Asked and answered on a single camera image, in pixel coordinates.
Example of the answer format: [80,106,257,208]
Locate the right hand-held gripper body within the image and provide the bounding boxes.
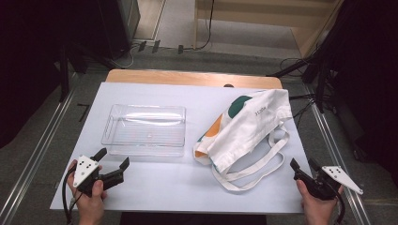
[293,165,365,202]

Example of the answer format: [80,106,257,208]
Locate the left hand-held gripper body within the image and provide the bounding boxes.
[72,155,126,198]

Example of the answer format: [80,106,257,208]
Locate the clear plastic container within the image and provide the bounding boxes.
[100,103,188,158]

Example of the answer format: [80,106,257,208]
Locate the white printed tote bag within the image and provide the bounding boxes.
[192,88,295,192]

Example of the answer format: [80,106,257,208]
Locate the person's right hand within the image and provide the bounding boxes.
[296,179,345,225]

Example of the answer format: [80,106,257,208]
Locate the person's left hand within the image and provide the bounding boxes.
[67,159,108,223]

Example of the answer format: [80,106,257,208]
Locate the black metal stand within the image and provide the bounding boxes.
[266,46,333,114]
[57,43,89,103]

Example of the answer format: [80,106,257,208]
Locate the dark curtain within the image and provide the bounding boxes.
[325,0,398,181]
[0,0,69,149]

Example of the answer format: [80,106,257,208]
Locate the black cabinet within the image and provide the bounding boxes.
[92,0,142,61]

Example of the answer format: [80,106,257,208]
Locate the metal floor rail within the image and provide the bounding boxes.
[303,85,372,225]
[0,88,78,225]

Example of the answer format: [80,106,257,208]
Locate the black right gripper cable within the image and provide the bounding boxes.
[330,183,347,225]

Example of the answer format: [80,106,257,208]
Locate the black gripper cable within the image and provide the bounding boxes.
[61,164,83,225]
[330,183,347,225]

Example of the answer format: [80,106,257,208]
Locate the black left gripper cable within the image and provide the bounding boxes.
[61,164,83,225]

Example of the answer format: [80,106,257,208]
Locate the white floor cable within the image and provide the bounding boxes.
[115,43,140,69]

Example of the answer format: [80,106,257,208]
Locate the thin black hanging cable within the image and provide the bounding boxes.
[199,0,217,52]

